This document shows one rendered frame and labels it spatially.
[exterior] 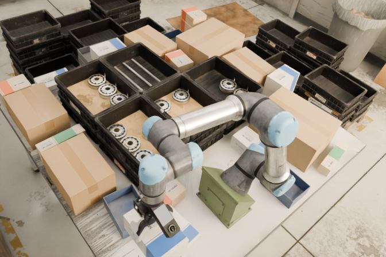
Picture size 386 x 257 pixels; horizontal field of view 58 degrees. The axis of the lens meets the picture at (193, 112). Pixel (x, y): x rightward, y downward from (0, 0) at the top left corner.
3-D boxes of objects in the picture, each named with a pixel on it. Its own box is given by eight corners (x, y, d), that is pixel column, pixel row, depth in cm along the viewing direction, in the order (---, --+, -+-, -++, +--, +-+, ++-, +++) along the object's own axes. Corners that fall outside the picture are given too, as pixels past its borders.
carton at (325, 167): (335, 147, 207) (339, 140, 202) (344, 152, 204) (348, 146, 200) (316, 170, 193) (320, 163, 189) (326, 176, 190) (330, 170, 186)
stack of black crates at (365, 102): (367, 110, 318) (379, 91, 302) (350, 124, 303) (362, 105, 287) (331, 86, 338) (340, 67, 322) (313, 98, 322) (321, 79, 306)
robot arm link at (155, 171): (176, 166, 92) (147, 180, 88) (173, 189, 100) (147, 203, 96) (159, 146, 96) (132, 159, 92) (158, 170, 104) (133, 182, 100)
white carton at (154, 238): (186, 250, 119) (189, 239, 112) (158, 273, 112) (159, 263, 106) (151, 209, 128) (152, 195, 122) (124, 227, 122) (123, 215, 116)
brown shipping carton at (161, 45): (175, 62, 249) (177, 43, 238) (152, 74, 237) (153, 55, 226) (147, 43, 262) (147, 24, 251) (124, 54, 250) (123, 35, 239)
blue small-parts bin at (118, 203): (152, 223, 161) (152, 215, 157) (123, 239, 155) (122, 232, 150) (132, 191, 172) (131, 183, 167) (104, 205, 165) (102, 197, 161)
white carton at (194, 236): (199, 243, 157) (201, 234, 150) (180, 262, 150) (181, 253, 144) (168, 214, 166) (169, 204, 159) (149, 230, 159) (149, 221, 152)
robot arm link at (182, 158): (184, 128, 105) (153, 143, 100) (207, 151, 98) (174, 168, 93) (183, 146, 110) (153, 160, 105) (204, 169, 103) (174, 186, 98)
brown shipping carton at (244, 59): (270, 87, 240) (277, 69, 228) (248, 99, 229) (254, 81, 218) (240, 64, 255) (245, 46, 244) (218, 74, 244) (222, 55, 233)
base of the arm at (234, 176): (249, 195, 167) (262, 180, 166) (238, 196, 154) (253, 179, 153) (227, 175, 175) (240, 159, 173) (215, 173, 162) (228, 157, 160)
